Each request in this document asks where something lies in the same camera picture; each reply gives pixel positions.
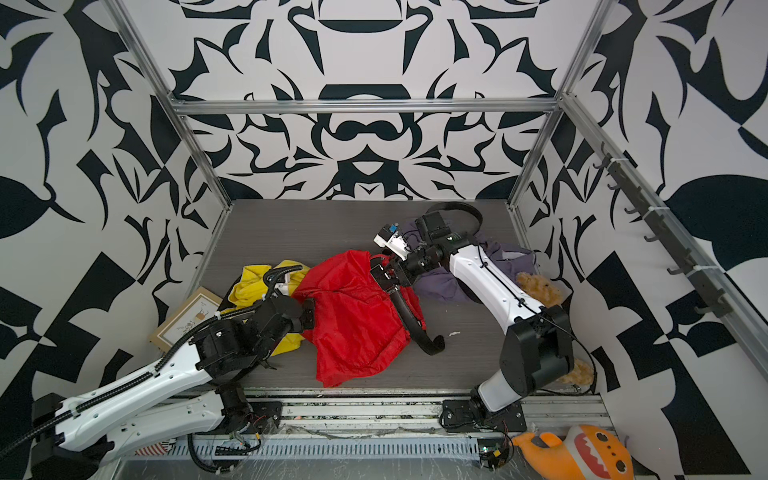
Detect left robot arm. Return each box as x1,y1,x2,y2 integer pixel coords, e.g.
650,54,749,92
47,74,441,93
1,293,315,479

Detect yellow trousers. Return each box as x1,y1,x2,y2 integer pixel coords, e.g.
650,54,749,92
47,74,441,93
219,260,310,356

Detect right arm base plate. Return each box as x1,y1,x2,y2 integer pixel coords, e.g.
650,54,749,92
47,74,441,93
438,398,527,433

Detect brown teddy bear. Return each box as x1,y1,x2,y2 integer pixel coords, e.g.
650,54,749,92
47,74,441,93
516,272,595,387

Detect white cable duct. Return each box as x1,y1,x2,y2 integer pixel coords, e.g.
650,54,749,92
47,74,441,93
134,436,481,461

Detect red trousers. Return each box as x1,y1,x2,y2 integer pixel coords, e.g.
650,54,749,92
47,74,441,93
292,250,410,388

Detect framed picture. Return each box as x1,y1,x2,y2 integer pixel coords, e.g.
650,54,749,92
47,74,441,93
148,287,222,352

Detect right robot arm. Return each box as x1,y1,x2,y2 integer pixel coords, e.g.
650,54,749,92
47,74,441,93
371,202,575,421

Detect orange monster plush toy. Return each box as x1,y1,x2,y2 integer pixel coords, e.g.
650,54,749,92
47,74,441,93
512,425,635,479

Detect purple trousers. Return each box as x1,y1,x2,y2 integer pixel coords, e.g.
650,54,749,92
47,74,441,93
413,232,535,303

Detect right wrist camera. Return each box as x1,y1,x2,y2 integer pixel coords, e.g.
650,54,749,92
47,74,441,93
373,224,413,260

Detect black coat hook rail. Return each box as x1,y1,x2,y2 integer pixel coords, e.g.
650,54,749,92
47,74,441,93
595,153,734,318

